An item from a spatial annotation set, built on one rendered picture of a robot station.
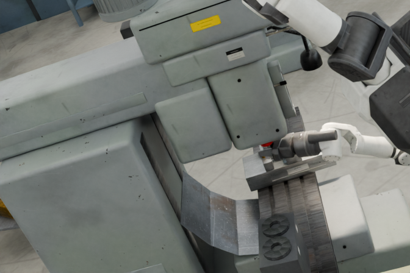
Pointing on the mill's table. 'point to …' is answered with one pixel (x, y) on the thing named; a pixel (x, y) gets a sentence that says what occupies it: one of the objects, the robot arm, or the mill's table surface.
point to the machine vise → (279, 169)
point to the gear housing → (218, 58)
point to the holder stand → (282, 245)
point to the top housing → (193, 17)
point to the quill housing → (249, 105)
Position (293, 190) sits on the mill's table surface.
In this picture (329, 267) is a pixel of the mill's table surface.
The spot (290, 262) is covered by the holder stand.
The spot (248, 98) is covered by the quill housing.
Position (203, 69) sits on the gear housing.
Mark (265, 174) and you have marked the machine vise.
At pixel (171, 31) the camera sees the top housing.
